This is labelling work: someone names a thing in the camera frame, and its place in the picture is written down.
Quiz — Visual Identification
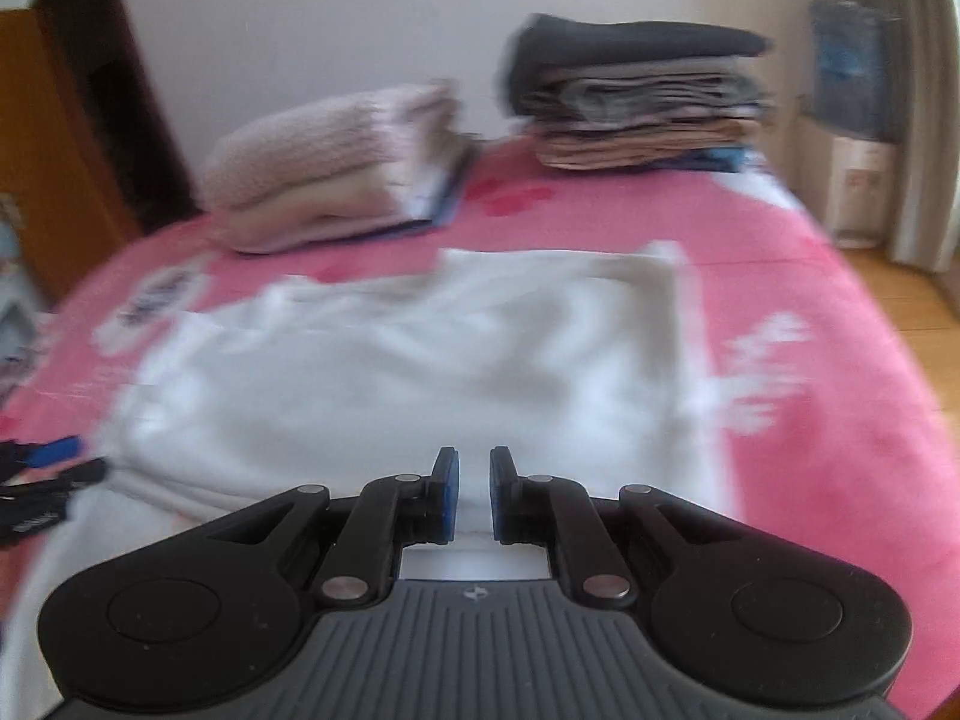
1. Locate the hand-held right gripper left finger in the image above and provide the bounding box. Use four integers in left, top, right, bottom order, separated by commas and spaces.
206, 446, 460, 605

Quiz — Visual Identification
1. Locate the beige curtain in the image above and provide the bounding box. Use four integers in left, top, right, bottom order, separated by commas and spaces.
855, 0, 960, 272

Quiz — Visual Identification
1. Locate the beige folded garment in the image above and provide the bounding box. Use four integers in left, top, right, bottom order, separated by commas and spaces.
214, 165, 451, 253

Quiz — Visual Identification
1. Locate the stack of folded pink clothes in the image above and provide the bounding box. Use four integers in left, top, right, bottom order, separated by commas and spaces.
352, 157, 478, 242

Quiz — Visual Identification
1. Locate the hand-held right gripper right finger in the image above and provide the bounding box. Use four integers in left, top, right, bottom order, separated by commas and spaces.
489, 446, 743, 605

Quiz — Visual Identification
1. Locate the brown wooden door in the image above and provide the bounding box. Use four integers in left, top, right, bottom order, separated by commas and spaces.
34, 0, 200, 238

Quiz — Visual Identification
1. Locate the pink checked folded sweater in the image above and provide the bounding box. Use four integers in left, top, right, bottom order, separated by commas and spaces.
202, 82, 462, 212

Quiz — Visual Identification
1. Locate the white sweatshirt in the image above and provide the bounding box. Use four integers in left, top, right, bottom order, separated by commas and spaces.
0, 240, 740, 616

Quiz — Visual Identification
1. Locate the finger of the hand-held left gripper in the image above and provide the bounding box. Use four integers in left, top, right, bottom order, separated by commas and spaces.
41, 456, 110, 499
21, 435, 83, 469

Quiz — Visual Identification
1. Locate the stack of dark folded clothes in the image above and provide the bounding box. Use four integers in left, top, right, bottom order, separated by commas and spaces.
501, 13, 773, 173

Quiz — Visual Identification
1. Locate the white water dispenser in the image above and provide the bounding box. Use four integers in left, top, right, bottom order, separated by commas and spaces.
795, 116, 901, 250

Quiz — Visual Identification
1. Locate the pink floral blanket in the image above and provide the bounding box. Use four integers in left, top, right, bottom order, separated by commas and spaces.
0, 142, 960, 720

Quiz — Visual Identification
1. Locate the blue water bottle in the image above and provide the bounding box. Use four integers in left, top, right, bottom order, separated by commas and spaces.
808, 0, 901, 140

